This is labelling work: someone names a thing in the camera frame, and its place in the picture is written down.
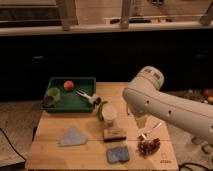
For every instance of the light blue towel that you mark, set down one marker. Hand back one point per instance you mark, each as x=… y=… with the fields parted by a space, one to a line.
x=72 y=137

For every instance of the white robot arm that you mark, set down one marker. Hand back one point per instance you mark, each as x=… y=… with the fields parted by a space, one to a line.
x=143 y=94

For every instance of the white cup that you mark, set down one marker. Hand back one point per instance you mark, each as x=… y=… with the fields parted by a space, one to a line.
x=109 y=114

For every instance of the orange fruit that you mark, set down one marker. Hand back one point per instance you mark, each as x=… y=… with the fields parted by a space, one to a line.
x=68 y=85

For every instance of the green plastic tray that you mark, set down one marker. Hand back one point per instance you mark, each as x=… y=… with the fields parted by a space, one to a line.
x=70 y=101

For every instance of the brown wooden block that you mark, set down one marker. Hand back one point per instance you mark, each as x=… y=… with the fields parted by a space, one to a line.
x=110 y=135

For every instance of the green plastic cup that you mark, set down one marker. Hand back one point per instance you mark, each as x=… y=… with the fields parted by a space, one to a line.
x=54 y=92

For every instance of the silver metal spoon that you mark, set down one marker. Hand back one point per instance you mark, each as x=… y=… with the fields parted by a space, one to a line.
x=144 y=136

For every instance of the dark small cup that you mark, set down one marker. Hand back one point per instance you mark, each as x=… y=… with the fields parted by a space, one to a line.
x=48 y=101

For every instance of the blue sponge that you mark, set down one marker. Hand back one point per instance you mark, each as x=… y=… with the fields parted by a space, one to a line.
x=118 y=154

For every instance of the spice bottles rack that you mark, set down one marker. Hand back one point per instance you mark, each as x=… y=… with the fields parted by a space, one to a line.
x=205 y=146

